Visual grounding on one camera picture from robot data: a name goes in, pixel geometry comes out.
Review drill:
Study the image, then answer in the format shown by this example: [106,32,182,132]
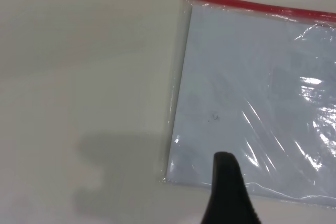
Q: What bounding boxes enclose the white paper sheets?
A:
[167,4,336,200]

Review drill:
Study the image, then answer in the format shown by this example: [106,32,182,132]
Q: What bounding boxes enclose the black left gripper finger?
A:
[200,152,264,224]

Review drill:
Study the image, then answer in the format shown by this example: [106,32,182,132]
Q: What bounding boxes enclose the clear zip bag red zipper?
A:
[160,0,336,209]

